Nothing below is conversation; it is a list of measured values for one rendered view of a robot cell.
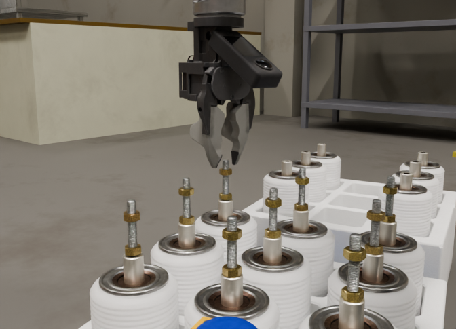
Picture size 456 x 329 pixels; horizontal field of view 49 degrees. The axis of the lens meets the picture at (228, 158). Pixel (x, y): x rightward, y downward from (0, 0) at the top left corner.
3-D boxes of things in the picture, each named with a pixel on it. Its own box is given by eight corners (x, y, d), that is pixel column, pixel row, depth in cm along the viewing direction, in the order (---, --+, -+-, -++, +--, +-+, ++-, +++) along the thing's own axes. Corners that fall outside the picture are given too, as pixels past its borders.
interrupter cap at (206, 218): (235, 232, 71) (235, 227, 71) (191, 223, 74) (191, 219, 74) (258, 217, 77) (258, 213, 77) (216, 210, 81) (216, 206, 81)
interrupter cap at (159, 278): (182, 278, 56) (182, 272, 56) (136, 306, 50) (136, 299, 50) (132, 263, 60) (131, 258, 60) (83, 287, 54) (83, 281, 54)
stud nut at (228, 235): (240, 234, 49) (240, 226, 49) (243, 240, 48) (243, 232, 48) (220, 235, 49) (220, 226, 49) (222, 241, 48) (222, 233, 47)
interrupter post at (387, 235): (400, 245, 66) (402, 221, 65) (388, 249, 64) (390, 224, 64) (385, 239, 68) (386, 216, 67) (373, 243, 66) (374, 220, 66)
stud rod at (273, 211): (277, 249, 60) (279, 188, 58) (269, 250, 60) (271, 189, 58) (275, 246, 61) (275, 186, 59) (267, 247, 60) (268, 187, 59)
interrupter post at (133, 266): (149, 281, 55) (148, 253, 55) (135, 289, 53) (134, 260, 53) (133, 276, 56) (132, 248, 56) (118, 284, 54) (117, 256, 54)
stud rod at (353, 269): (353, 318, 44) (357, 237, 43) (343, 314, 45) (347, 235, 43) (359, 314, 45) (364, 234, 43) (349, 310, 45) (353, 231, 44)
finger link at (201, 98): (218, 134, 73) (224, 75, 72) (225, 136, 72) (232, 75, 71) (192, 133, 70) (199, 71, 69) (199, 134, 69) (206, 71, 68)
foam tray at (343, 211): (451, 263, 121) (458, 191, 118) (433, 342, 88) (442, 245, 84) (299, 236, 139) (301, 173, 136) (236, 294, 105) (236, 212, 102)
